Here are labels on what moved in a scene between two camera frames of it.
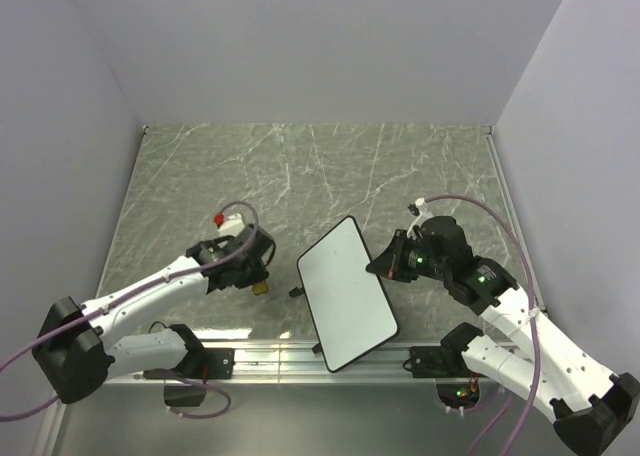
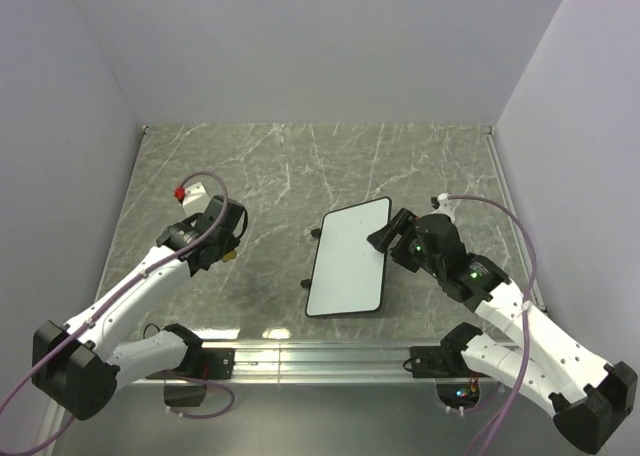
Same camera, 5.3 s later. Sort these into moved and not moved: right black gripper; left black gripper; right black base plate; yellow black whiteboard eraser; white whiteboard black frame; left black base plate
Moved: yellow black whiteboard eraser; left black gripper; white whiteboard black frame; right black gripper
Not moved: right black base plate; left black base plate
